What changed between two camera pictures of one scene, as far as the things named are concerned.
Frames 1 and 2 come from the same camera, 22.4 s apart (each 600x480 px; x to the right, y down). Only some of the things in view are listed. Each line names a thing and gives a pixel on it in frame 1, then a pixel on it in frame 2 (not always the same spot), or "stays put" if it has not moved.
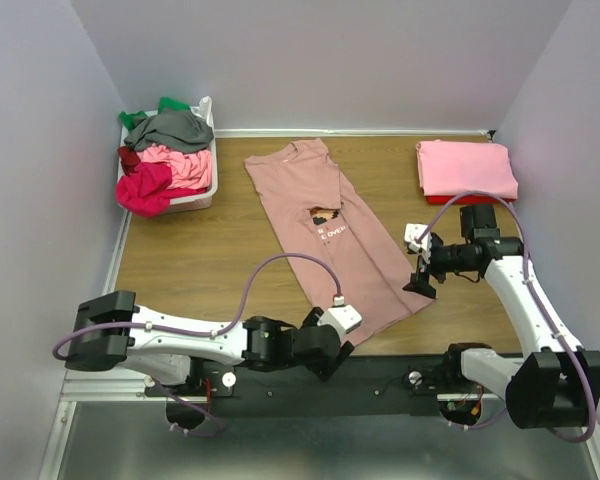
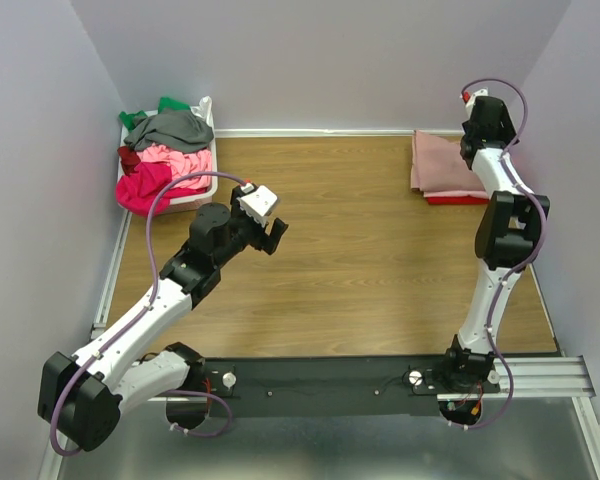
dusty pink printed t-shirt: (331, 244) to (438, 165)
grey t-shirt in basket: (174, 130) stays put
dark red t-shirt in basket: (129, 159) stays put
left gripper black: (333, 361) to (259, 235)
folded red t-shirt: (446, 199) stays put
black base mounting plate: (409, 385) stays put
